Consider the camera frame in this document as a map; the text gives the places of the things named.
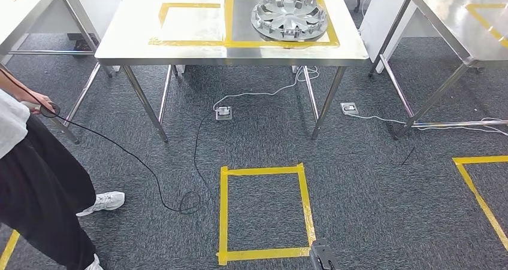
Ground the silver plastic wheel hubcap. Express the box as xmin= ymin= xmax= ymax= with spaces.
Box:
xmin=250 ymin=0 xmax=329 ymax=42

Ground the black round handheld controller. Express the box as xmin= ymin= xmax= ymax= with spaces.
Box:
xmin=22 ymin=100 xmax=62 ymax=119

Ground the steel workbench table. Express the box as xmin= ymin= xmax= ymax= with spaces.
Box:
xmin=94 ymin=0 xmax=370 ymax=144
xmin=0 ymin=0 xmax=114 ymax=145
xmin=368 ymin=0 xmax=508 ymax=141

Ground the yellow floor tape marking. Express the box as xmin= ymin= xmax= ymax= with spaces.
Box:
xmin=216 ymin=163 xmax=317 ymax=266
xmin=452 ymin=155 xmax=508 ymax=252

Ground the dark robot foot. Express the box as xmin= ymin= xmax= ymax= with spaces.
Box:
xmin=309 ymin=238 xmax=341 ymax=270

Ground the white partition panel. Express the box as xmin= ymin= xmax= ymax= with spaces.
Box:
xmin=23 ymin=0 xmax=122 ymax=35
xmin=359 ymin=0 xmax=442 ymax=75

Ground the black equipment base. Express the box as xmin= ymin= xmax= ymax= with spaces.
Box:
xmin=66 ymin=32 xmax=101 ymax=59

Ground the person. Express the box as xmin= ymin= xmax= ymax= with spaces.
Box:
xmin=0 ymin=68 xmax=126 ymax=270

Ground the white floor cable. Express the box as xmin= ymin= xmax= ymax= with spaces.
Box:
xmin=212 ymin=65 xmax=320 ymax=110
xmin=347 ymin=113 xmax=508 ymax=137

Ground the black floor cable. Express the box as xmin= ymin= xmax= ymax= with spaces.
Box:
xmin=0 ymin=68 xmax=217 ymax=216

